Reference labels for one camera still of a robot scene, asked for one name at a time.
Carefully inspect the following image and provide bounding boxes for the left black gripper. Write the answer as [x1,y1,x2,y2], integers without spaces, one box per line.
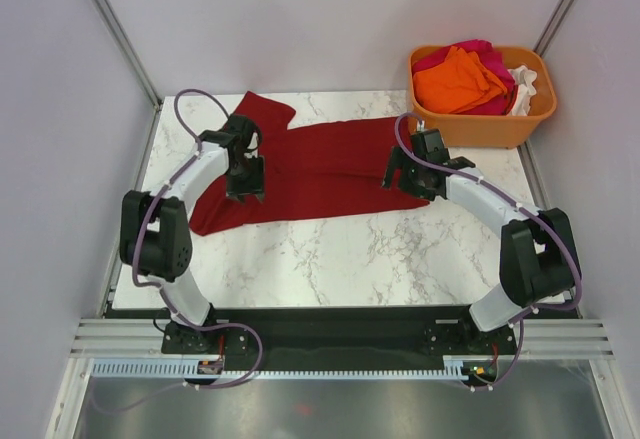
[224,154,264,206]

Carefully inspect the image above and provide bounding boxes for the dark red t shirt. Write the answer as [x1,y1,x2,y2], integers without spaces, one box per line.
[190,92,426,236]

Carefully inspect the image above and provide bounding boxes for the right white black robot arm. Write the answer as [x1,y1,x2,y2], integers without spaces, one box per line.
[382,129,581,353]

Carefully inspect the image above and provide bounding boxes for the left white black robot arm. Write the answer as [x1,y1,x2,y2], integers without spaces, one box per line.
[119,114,265,352]

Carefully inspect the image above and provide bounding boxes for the orange plastic basket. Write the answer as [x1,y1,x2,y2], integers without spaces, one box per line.
[407,46,557,149]

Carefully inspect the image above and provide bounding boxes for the orange t shirt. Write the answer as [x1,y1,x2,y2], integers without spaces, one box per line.
[412,47,509,117]

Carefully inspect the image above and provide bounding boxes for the magenta pink t shirt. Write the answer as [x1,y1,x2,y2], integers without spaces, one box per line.
[411,39,518,118]

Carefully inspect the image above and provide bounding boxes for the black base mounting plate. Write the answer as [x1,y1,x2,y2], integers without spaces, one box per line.
[161,306,516,369]

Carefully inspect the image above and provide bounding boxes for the white t shirt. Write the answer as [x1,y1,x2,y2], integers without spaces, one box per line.
[508,65,538,117]

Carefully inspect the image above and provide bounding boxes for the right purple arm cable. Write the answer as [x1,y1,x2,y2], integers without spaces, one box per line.
[392,112,585,320]

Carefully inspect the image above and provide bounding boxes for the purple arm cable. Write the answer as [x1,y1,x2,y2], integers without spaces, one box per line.
[130,88,236,330]
[392,112,585,320]

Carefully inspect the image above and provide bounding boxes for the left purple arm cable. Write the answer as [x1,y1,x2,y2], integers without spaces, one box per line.
[130,88,236,330]

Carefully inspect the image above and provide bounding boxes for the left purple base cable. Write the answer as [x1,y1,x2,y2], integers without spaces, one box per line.
[89,321,265,415]

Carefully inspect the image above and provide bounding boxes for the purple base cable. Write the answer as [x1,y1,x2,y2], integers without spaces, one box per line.
[89,321,265,415]
[449,316,525,394]

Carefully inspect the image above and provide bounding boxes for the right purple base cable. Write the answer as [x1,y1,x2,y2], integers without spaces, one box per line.
[449,316,525,394]

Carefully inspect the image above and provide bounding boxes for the white slotted cable duct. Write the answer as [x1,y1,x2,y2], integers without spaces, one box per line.
[90,355,496,380]

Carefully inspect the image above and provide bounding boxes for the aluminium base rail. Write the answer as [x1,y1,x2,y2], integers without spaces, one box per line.
[69,98,615,439]

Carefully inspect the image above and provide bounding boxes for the left aluminium frame post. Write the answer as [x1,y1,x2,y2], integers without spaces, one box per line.
[91,0,162,111]

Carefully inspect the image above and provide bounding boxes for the aluminium frame post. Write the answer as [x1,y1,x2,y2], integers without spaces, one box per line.
[91,0,162,111]
[534,0,578,56]

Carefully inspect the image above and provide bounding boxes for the right aluminium frame post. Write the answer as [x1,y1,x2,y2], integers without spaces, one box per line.
[534,0,578,56]

